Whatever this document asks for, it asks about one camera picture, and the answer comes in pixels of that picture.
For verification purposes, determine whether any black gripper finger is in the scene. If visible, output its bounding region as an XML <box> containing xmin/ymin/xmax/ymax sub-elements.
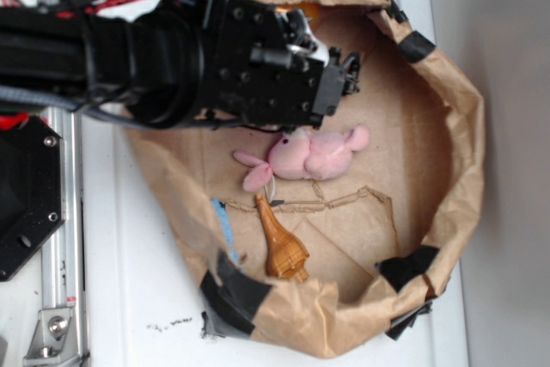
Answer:
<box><xmin>340</xmin><ymin>52</ymin><xmax>361</xmax><ymax>96</ymax></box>
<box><xmin>283</xmin><ymin>8</ymin><xmax>314</xmax><ymax>47</ymax></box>

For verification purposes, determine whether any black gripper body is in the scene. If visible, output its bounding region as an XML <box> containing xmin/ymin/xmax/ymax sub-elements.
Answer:
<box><xmin>195</xmin><ymin>0</ymin><xmax>344</xmax><ymax>129</ymax></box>

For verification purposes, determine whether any yellow rubber duck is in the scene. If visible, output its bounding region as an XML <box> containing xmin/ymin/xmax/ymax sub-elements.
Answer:
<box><xmin>276</xmin><ymin>2</ymin><xmax>321</xmax><ymax>26</ymax></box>

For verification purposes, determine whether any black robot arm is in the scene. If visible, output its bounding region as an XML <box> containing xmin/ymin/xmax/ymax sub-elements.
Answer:
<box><xmin>1</xmin><ymin>0</ymin><xmax>360</xmax><ymax>132</ymax></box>

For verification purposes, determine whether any pink plush bunny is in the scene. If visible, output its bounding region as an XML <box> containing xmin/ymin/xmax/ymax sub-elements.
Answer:
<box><xmin>233</xmin><ymin>124</ymin><xmax>370</xmax><ymax>192</ymax></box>

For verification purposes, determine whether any blue sponge strip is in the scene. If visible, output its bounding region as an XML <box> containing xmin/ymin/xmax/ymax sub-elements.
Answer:
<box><xmin>211</xmin><ymin>199</ymin><xmax>241</xmax><ymax>264</ymax></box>

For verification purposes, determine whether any brown paper bag bin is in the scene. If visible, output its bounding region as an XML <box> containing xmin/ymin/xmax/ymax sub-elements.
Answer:
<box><xmin>127</xmin><ymin>0</ymin><xmax>486</xmax><ymax>358</ymax></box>

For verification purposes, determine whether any brown wooden vase toy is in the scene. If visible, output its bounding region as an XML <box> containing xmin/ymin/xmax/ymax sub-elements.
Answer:
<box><xmin>254</xmin><ymin>193</ymin><xmax>309</xmax><ymax>283</ymax></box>

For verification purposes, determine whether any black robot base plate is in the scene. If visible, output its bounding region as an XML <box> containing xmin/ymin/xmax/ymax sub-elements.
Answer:
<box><xmin>1</xmin><ymin>116</ymin><xmax>64</xmax><ymax>282</ymax></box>

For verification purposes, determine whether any aluminium extrusion rail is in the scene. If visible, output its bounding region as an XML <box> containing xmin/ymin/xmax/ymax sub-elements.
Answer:
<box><xmin>34</xmin><ymin>0</ymin><xmax>89</xmax><ymax>367</ymax></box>

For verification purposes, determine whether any metal corner bracket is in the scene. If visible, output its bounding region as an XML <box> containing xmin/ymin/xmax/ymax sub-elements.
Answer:
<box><xmin>22</xmin><ymin>307</ymin><xmax>78</xmax><ymax>366</ymax></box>

